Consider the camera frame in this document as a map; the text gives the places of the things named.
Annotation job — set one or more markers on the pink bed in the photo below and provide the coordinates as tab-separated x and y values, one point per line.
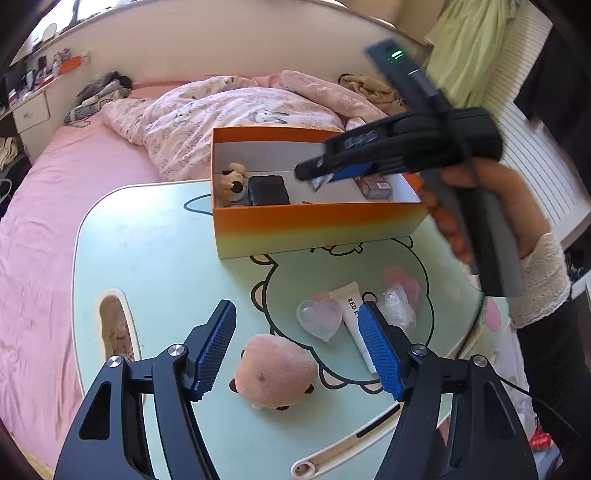
46	221

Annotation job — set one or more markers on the clear heart-shaped case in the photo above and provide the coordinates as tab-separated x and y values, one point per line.
318	318

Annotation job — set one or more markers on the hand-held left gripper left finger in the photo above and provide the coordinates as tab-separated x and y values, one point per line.
214	350

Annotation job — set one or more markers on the grey clothes pile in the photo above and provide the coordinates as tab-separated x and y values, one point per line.
99	92

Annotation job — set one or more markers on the black wallet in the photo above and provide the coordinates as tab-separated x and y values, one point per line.
268	190

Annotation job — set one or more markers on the person's right hand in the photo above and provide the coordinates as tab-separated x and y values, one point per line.
512	194

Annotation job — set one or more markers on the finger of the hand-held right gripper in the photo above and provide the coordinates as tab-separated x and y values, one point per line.
323	167
355	171

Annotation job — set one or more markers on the white clothing heap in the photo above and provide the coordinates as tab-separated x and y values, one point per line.
7	152

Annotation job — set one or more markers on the green curtain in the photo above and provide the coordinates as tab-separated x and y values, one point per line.
461	46

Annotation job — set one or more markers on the white cream tube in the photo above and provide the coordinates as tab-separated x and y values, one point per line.
351	304

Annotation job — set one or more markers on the dark hanging cloth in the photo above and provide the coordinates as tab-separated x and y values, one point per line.
554	83

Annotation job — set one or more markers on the pink printed quilt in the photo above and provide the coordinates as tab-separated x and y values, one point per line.
207	120

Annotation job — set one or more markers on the orange storage container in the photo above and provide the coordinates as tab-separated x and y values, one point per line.
71	64

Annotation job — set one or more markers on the red packet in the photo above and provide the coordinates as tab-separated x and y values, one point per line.
540	441

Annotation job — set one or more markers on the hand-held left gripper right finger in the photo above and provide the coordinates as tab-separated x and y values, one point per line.
378	350

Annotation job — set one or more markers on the white nightstand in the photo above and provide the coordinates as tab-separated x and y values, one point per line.
32	113

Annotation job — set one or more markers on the pink plush toy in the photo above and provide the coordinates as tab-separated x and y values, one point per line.
272	369

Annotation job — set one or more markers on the person's right forearm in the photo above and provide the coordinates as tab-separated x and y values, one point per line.
545	281

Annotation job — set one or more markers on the round mirror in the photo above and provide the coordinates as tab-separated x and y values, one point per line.
48	31

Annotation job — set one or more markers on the green cartoon desktop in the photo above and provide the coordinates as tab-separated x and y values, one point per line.
161	258

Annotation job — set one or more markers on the small red box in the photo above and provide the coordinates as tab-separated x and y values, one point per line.
376	188

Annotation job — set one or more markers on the plush dog toy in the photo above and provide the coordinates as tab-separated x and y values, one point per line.
231	177

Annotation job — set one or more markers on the beige clothing pile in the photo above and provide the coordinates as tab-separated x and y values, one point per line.
369	90

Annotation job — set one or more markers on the clear plastic wrap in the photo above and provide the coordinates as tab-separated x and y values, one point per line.
397	307

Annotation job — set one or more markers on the orange cardboard box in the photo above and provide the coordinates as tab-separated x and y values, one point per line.
300	226

